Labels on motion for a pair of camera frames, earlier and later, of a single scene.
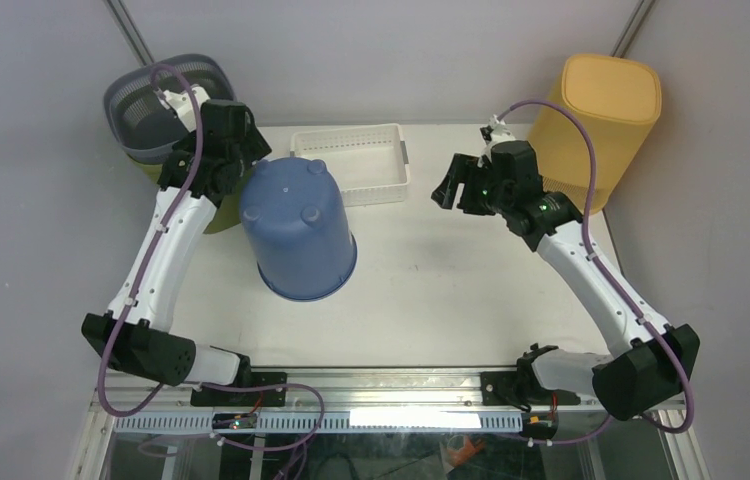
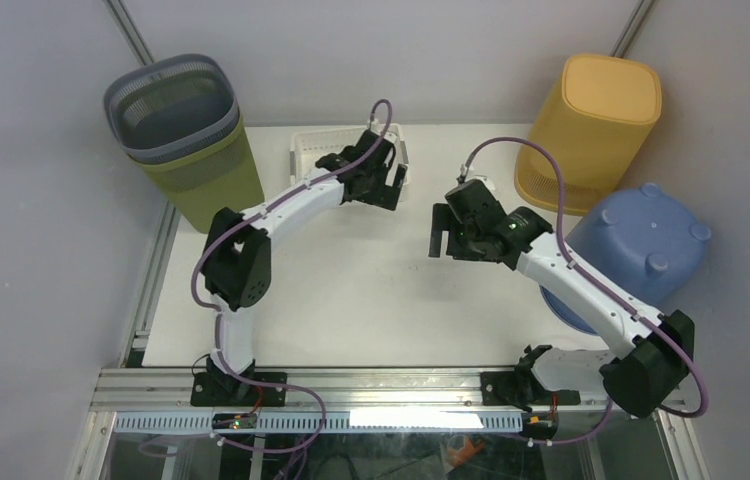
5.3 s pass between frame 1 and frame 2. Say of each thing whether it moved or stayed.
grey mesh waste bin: stayed
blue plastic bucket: moved
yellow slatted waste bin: stayed
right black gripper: moved
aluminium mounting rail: stayed
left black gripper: moved
